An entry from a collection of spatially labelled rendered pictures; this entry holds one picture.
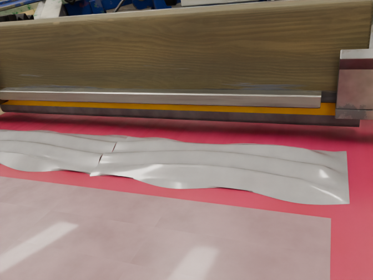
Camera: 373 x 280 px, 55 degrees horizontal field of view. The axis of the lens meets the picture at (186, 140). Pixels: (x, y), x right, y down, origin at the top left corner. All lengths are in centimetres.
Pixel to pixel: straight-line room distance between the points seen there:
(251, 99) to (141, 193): 12
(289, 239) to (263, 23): 16
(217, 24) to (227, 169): 12
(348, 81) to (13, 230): 24
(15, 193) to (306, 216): 20
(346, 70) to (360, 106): 3
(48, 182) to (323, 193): 19
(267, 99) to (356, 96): 6
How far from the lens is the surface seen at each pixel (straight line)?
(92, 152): 31
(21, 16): 75
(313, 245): 20
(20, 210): 27
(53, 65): 39
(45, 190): 28
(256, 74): 30
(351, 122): 32
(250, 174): 24
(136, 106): 36
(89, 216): 24
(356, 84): 29
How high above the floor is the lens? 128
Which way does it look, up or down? 38 degrees down
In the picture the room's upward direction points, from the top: 14 degrees counter-clockwise
